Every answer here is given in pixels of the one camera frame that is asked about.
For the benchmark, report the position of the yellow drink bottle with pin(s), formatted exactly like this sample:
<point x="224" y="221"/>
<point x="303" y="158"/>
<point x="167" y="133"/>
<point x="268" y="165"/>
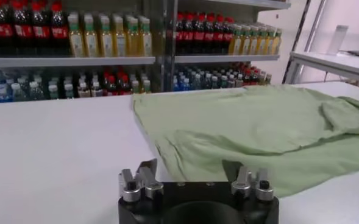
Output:
<point x="245" y="42"/>
<point x="278" y="43"/>
<point x="145" y="39"/>
<point x="132" y="39"/>
<point x="119" y="39"/>
<point x="76" y="39"/>
<point x="262" y="43"/>
<point x="106" y="39"/>
<point x="270" y="43"/>
<point x="253" y="42"/>
<point x="236" y="42"/>
<point x="91" y="39"/>

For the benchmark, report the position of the light green t-shirt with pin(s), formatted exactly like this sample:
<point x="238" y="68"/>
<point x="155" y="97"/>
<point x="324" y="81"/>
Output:
<point x="243" y="128"/>

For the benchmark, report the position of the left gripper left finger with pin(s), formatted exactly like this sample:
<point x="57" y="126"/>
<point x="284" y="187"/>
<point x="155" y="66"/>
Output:
<point x="145" y="182"/>

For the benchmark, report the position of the beverage display cabinet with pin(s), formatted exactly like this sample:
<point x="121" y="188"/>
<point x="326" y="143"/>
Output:
<point x="228" y="58"/>
<point x="75" y="61"/>

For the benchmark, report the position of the glass cabinet door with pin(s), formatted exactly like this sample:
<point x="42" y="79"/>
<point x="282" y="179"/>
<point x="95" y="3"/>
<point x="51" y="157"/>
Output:
<point x="298" y="39"/>

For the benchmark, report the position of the white side table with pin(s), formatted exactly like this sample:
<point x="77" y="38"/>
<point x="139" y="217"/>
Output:
<point x="334" y="61"/>

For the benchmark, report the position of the cola bottle red cap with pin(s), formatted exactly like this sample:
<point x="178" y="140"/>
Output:
<point x="218" y="36"/>
<point x="3" y="30"/>
<point x="180" y="36"/>
<point x="59" y="32"/>
<point x="209" y="36"/>
<point x="42" y="32"/>
<point x="23" y="30"/>
<point x="228" y="37"/>
<point x="189" y="36"/>
<point x="199" y="36"/>

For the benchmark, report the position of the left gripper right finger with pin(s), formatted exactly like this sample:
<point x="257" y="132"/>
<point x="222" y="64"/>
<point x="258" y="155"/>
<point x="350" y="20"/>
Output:
<point x="246" y="182"/>

